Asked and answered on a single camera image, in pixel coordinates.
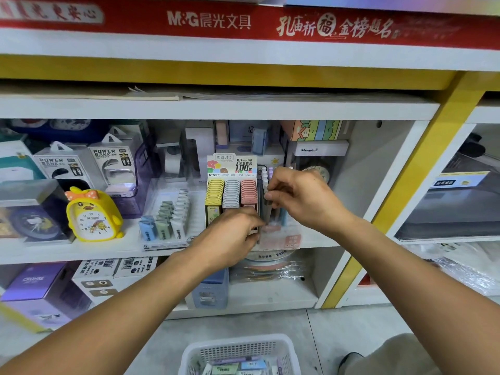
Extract person's left hand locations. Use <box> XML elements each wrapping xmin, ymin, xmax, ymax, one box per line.
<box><xmin>190</xmin><ymin>207</ymin><xmax>267</xmax><ymax>271</ymax></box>

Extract person's right hand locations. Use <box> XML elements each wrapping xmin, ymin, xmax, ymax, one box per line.
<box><xmin>264</xmin><ymin>166</ymin><xmax>354</xmax><ymax>235</ymax></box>

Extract dark mechanical pencil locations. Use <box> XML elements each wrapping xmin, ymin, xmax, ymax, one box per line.
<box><xmin>262</xmin><ymin>179</ymin><xmax>273</xmax><ymax>228</ymax></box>

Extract person's right forearm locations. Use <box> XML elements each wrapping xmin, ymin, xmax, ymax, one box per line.
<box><xmin>337</xmin><ymin>215</ymin><xmax>500</xmax><ymax>375</ymax></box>

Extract person's left forearm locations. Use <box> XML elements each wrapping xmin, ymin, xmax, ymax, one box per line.
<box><xmin>0</xmin><ymin>248</ymin><xmax>208</xmax><ymax>375</ymax></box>

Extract row of pastel mechanical pencils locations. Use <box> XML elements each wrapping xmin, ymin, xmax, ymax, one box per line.
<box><xmin>259</xmin><ymin>166</ymin><xmax>294</xmax><ymax>228</ymax></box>

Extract row of pink lead cases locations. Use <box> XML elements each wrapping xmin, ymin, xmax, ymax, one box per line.
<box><xmin>240</xmin><ymin>179</ymin><xmax>258</xmax><ymax>206</ymax></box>

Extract row of grey lead cases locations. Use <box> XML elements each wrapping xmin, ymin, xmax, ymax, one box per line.
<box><xmin>223</xmin><ymin>179</ymin><xmax>241</xmax><ymax>210</ymax></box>

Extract row of yellow lead cases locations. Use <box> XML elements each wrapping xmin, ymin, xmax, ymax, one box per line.
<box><xmin>206</xmin><ymin>179</ymin><xmax>225</xmax><ymax>210</ymax></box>

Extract white flower print box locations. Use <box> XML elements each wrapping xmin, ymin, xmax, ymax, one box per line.
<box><xmin>217</xmin><ymin>142</ymin><xmax>286</xmax><ymax>169</ymax></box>

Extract plastic wrapped round items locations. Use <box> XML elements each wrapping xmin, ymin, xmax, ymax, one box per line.
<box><xmin>230</xmin><ymin>249</ymin><xmax>306</xmax><ymax>284</ymax></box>

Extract clear eraser display tray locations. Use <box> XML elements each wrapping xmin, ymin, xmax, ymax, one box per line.
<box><xmin>139</xmin><ymin>177</ymin><xmax>208</xmax><ymax>251</ymax></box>

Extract pencil lead display box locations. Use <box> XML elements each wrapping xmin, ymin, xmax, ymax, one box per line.
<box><xmin>205</xmin><ymin>153</ymin><xmax>259</xmax><ymax>228</ymax></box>

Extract light blue small box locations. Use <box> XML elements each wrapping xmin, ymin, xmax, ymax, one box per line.
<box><xmin>251</xmin><ymin>128</ymin><xmax>270</xmax><ymax>156</ymax></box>

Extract white boxed alarm clock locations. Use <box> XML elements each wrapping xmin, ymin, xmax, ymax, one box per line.
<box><xmin>287</xmin><ymin>140</ymin><xmax>350</xmax><ymax>185</ymax></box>

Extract row of pastel erasers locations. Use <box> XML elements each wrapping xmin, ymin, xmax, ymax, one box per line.
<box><xmin>140</xmin><ymin>189</ymin><xmax>192</xmax><ymax>241</ymax></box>

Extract grey digital clock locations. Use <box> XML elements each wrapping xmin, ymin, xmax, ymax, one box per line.
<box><xmin>228</xmin><ymin>120</ymin><xmax>280</xmax><ymax>143</ymax></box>

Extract colourful cartoon box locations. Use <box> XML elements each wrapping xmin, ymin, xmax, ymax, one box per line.
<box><xmin>280</xmin><ymin>120</ymin><xmax>345</xmax><ymax>142</ymax></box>

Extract blue plastic container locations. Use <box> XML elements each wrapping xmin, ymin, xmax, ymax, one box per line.
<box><xmin>191</xmin><ymin>267</ymin><xmax>230</xmax><ymax>310</ymax></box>

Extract pink slim item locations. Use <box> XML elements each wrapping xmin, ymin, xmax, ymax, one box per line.
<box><xmin>216</xmin><ymin>120</ymin><xmax>229</xmax><ymax>149</ymax></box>

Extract tall white box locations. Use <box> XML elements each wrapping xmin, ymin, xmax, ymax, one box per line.
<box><xmin>184</xmin><ymin>127</ymin><xmax>216</xmax><ymax>181</ymax></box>

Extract white tape roll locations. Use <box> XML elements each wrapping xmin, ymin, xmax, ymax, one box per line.
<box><xmin>164</xmin><ymin>146</ymin><xmax>183</xmax><ymax>174</ymax></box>

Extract purple translucent storage box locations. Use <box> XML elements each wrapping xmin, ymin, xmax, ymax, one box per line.
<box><xmin>116</xmin><ymin>142</ymin><xmax>158</xmax><ymax>219</ymax></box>

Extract white barcode box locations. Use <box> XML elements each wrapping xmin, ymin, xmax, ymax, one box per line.
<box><xmin>113</xmin><ymin>256</ymin><xmax>159</xmax><ymax>279</ymax></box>
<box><xmin>72</xmin><ymin>258</ymin><xmax>120</xmax><ymax>306</ymax></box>

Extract white plastic basket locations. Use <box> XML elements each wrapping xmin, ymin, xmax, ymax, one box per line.
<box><xmin>178</xmin><ymin>334</ymin><xmax>302</xmax><ymax>375</ymax></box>

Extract white power bank box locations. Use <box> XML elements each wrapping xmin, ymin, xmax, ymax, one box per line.
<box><xmin>88</xmin><ymin>133</ymin><xmax>144</xmax><ymax>198</ymax></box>
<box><xmin>33</xmin><ymin>141</ymin><xmax>95</xmax><ymax>192</ymax></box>

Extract white shelf unit yellow trim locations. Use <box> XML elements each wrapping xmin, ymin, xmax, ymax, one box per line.
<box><xmin>0</xmin><ymin>27</ymin><xmax>500</xmax><ymax>333</ymax></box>

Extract pile of pastel stationery packets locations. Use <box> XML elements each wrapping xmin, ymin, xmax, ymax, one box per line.
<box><xmin>200</xmin><ymin>356</ymin><xmax>283</xmax><ymax>375</ymax></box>

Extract yellow chick alarm clock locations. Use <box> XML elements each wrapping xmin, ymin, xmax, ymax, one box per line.
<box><xmin>64</xmin><ymin>186</ymin><xmax>125</xmax><ymax>242</ymax></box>

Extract person's black shoe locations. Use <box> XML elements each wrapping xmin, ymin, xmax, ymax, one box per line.
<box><xmin>337</xmin><ymin>352</ymin><xmax>365</xmax><ymax>375</ymax></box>

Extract yellow shelf label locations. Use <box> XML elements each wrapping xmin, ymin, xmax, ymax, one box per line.
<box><xmin>430</xmin><ymin>171</ymin><xmax>491</xmax><ymax>189</ymax></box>

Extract clear plastic bags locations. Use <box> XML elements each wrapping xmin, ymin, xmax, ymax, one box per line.
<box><xmin>404</xmin><ymin>242</ymin><xmax>500</xmax><ymax>297</ymax></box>

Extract person's grey trouser leg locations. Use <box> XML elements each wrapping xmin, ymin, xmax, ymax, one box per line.
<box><xmin>344</xmin><ymin>334</ymin><xmax>433</xmax><ymax>375</ymax></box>

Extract dark blue packaged clocks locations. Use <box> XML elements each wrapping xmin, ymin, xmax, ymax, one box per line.
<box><xmin>8</xmin><ymin>119</ymin><xmax>111</xmax><ymax>143</ymax></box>

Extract clear boxed blue clock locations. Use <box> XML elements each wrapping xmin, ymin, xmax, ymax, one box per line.
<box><xmin>0</xmin><ymin>179</ymin><xmax>76</xmax><ymax>245</ymax></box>

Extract purple cardboard box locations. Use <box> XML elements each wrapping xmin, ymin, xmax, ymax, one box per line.
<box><xmin>0</xmin><ymin>262</ymin><xmax>93</xmax><ymax>331</ymax></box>

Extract red banner strip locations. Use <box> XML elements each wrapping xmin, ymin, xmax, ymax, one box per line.
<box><xmin>0</xmin><ymin>0</ymin><xmax>500</xmax><ymax>51</ymax></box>

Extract teal and white box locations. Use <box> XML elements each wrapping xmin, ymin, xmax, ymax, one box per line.
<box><xmin>0</xmin><ymin>140</ymin><xmax>48</xmax><ymax>184</ymax></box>

